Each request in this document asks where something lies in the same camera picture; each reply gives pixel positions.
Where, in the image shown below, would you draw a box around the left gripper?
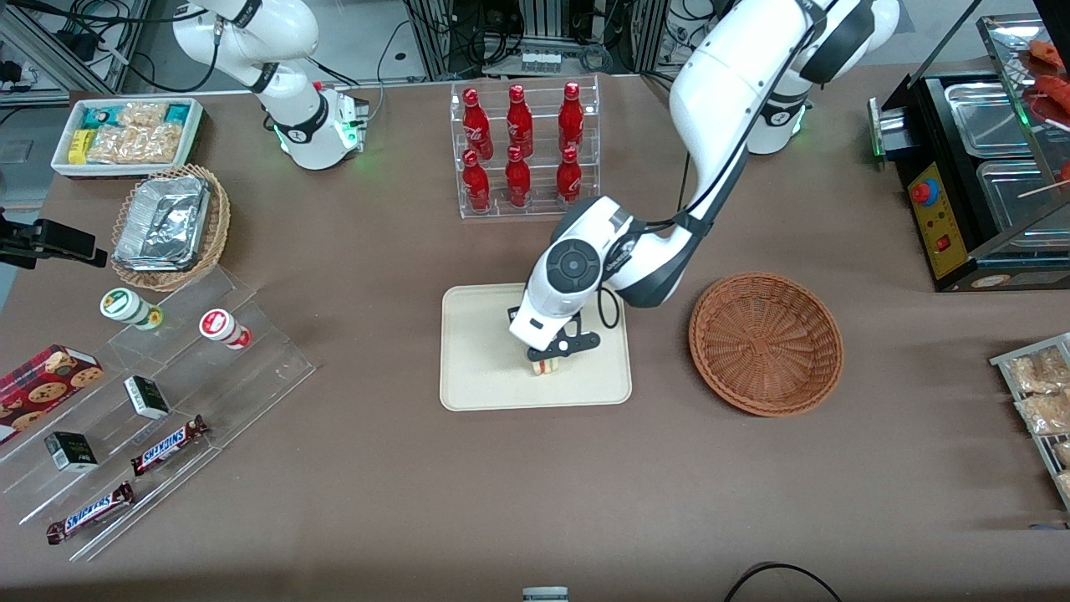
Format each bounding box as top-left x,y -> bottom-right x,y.
507,288 -> 588,370

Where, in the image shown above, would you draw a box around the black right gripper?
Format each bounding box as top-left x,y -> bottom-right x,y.
0,209 -> 110,270

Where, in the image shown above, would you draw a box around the beige plastic tray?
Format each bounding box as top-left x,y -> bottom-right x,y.
440,279 -> 634,413

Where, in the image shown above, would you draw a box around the light wicker basket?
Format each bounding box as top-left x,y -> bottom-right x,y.
110,164 -> 232,293

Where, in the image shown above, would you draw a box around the brown round wicker basket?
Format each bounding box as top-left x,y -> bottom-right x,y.
688,272 -> 844,418

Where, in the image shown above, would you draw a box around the green lid yogurt bottle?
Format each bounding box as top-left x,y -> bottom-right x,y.
99,288 -> 164,332

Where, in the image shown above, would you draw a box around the stacked aluminium foil trays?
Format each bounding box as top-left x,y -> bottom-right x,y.
114,175 -> 211,273

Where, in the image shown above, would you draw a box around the large clear cracker bag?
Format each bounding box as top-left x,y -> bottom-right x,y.
87,125 -> 182,165

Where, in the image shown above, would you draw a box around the small clear cracker bag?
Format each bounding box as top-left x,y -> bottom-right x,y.
116,101 -> 170,128

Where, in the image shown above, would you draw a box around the clear acrylic bottle rack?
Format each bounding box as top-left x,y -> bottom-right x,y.
451,74 -> 601,221

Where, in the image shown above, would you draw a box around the red plaid cookie box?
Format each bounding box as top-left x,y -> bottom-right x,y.
0,344 -> 104,446

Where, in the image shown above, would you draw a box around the white rectangular snack bin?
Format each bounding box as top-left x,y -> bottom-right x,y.
51,97 -> 205,179

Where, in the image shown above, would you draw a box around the red lid yogurt bottle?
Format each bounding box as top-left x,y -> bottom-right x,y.
198,309 -> 252,350

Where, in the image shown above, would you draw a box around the small black carton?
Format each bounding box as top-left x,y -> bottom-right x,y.
123,375 -> 171,421
43,431 -> 99,473

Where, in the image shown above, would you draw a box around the red cola bottle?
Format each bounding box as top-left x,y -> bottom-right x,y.
504,145 -> 533,209
461,87 -> 495,161
461,149 -> 492,212
558,80 -> 585,156
555,146 -> 583,208
506,84 -> 535,159

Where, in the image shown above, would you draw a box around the clear acrylic stepped shelf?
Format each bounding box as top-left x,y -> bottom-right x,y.
0,265 -> 317,563

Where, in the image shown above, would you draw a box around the snickers chocolate bar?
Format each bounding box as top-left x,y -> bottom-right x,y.
46,482 -> 135,546
130,415 -> 209,477

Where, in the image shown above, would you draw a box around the black food warmer cabinet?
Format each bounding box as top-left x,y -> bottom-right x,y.
867,12 -> 1070,293

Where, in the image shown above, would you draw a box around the steel warmer pan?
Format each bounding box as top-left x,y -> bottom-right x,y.
943,79 -> 1037,158
975,157 -> 1070,243

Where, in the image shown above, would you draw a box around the metal frame stand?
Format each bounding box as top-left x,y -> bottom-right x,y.
0,0 -> 153,106

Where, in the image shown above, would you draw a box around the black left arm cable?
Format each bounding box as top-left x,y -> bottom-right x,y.
594,0 -> 837,330

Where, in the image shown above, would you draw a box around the black floor cable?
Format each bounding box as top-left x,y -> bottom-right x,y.
722,562 -> 846,602

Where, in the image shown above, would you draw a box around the aluminium frame rack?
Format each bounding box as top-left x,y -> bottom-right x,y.
401,0 -> 695,81

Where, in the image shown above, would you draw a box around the grey wire snack rack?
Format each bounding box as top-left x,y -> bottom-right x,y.
990,332 -> 1070,513

